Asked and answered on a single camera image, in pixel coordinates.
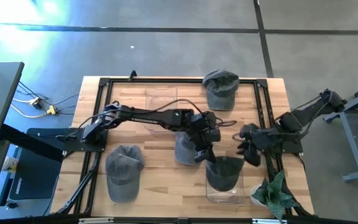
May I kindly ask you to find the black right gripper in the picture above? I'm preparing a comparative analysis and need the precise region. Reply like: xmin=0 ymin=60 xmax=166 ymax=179
xmin=236 ymin=123 xmax=281 ymax=167

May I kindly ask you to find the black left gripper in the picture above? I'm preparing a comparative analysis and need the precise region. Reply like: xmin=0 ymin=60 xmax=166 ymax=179
xmin=185 ymin=111 xmax=222 ymax=165

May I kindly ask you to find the blue-grey baseball cap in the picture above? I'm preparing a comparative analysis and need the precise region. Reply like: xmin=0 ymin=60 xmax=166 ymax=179
xmin=174 ymin=130 xmax=205 ymax=167

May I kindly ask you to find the blackish dark green baseball cap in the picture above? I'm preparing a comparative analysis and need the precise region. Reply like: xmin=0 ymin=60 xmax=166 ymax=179
xmin=205 ymin=156 xmax=246 ymax=192

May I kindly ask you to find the grey-green baseball cap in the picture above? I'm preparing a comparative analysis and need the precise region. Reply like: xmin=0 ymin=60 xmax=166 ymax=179
xmin=202 ymin=68 xmax=240 ymax=111

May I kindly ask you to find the mid-grey baseball cap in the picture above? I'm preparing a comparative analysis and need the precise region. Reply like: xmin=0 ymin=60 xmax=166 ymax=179
xmin=104 ymin=144 xmax=145 ymax=204

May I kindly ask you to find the clear plastic bin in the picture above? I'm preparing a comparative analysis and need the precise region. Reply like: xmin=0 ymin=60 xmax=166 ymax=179
xmin=205 ymin=155 xmax=246 ymax=205
xmin=144 ymin=85 xmax=179 ymax=131

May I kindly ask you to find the snake plant in white pot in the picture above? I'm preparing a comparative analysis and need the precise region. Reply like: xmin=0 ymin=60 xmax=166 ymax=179
xmin=249 ymin=169 xmax=301 ymax=222

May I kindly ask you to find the grey metal stand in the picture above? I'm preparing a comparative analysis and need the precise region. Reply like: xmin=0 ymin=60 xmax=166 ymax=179
xmin=323 ymin=79 xmax=358 ymax=183

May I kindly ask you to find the black mat with white logo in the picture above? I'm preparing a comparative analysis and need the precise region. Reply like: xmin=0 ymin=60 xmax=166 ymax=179
xmin=8 ymin=146 xmax=62 ymax=200

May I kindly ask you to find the black support beam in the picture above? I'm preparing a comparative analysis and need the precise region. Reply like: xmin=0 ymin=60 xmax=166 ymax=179
xmin=0 ymin=123 xmax=67 ymax=162

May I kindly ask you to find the silver aluminium bracket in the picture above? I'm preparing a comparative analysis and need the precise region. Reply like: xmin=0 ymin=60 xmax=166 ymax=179
xmin=252 ymin=218 xmax=288 ymax=224
xmin=78 ymin=217 xmax=114 ymax=224

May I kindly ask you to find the black aluminium table frame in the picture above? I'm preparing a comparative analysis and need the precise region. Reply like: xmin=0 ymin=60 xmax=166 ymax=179
xmin=54 ymin=76 xmax=315 ymax=218

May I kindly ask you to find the white power cable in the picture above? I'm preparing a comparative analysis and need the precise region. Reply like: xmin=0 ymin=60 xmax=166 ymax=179
xmin=10 ymin=104 xmax=48 ymax=119

